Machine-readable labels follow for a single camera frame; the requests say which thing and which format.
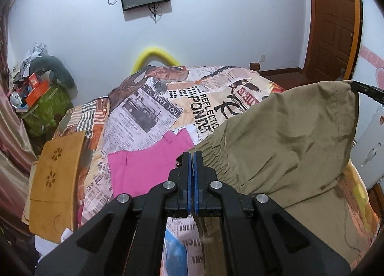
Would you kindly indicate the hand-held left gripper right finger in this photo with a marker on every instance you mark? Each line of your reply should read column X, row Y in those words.
column 197, row 180

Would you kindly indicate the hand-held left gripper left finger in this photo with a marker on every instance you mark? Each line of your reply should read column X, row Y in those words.
column 187, row 180

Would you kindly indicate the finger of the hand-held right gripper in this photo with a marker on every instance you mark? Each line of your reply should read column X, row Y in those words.
column 367, row 89

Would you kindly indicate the khaki pants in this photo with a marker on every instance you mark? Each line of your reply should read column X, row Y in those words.
column 279, row 150

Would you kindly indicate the pink garment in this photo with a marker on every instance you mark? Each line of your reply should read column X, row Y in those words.
column 141, row 171

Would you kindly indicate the brown wooden door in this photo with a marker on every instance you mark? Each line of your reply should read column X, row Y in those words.
column 333, row 20

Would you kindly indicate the newspaper print blanket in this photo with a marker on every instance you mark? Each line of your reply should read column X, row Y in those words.
column 144, row 114

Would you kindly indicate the wooden lap board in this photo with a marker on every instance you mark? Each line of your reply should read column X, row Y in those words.
column 55, row 180

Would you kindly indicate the yellow foam tube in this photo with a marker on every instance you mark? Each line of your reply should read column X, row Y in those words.
column 150, row 53

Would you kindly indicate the white papers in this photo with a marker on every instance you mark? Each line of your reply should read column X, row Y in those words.
column 51, row 240

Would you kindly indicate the green bag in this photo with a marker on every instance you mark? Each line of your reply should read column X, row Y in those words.
column 45, row 111

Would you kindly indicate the grey neck pillow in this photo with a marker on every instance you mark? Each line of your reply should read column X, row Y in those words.
column 60, row 68

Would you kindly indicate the orange box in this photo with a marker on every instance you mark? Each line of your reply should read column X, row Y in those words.
column 37, row 91

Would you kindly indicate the brown curtain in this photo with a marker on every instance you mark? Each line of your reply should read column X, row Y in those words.
column 12, row 150

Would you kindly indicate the white crumpled cloth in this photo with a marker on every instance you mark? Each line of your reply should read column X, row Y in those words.
column 34, row 53

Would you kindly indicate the pink heart wall sticker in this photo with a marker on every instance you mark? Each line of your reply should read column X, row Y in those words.
column 370, row 56

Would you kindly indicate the white wall outlet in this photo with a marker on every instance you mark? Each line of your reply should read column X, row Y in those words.
column 262, row 58

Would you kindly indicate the wooden bed post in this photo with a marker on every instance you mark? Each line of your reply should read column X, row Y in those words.
column 255, row 67

